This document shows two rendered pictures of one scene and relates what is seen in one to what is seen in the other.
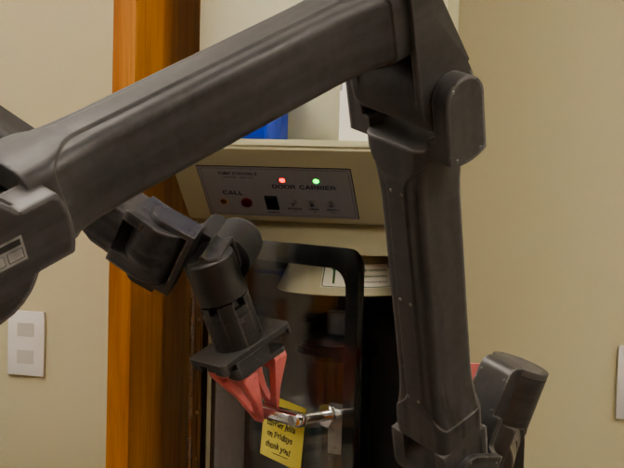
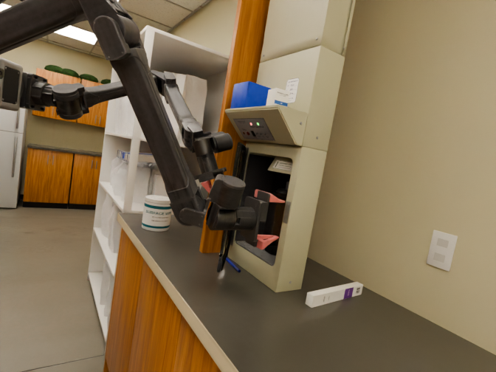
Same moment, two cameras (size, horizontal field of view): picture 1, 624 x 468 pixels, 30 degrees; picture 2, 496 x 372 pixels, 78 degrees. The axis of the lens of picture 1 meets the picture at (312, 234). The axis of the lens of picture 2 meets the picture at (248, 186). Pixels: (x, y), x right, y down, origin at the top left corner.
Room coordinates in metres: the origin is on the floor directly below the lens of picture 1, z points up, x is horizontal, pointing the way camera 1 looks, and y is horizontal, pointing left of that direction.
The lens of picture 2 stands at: (0.64, -0.68, 1.35)
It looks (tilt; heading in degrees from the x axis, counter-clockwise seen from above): 5 degrees down; 42
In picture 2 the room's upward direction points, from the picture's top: 10 degrees clockwise
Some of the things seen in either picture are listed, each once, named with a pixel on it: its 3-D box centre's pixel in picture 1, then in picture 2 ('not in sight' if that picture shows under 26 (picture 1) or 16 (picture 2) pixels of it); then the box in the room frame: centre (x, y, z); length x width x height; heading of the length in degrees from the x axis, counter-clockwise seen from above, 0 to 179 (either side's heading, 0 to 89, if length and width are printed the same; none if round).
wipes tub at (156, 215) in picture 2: not in sight; (157, 212); (1.43, 0.59, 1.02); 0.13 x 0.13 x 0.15
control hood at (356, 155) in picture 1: (305, 182); (260, 125); (1.41, 0.01, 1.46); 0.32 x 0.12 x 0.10; 76
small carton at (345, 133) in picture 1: (366, 117); (277, 100); (1.40, -0.06, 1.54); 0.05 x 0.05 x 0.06; 69
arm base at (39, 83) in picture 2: not in sight; (46, 94); (0.94, 0.62, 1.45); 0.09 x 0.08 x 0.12; 45
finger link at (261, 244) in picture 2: not in sight; (264, 232); (1.26, -0.21, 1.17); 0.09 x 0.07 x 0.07; 166
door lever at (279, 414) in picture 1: (289, 412); not in sight; (1.31, 0.02, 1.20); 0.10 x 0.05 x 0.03; 41
